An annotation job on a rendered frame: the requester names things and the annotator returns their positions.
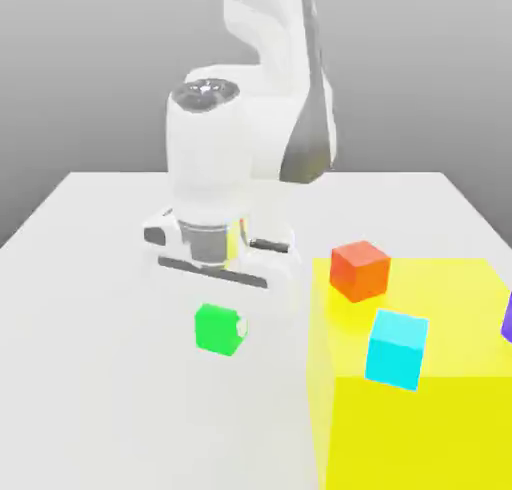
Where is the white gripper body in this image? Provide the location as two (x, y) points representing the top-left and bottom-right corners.
(153, 252), (300, 304)

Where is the small green cube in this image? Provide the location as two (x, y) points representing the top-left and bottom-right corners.
(194, 302), (249, 358)

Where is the small red cube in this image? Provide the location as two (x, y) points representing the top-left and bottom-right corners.
(329, 239), (392, 304)

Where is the small cyan cube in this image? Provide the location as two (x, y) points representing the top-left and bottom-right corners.
(364, 308), (430, 392)

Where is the small purple cube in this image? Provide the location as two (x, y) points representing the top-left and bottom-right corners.
(499, 291), (512, 344)

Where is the large yellow box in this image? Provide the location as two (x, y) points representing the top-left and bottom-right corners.
(305, 256), (512, 490)

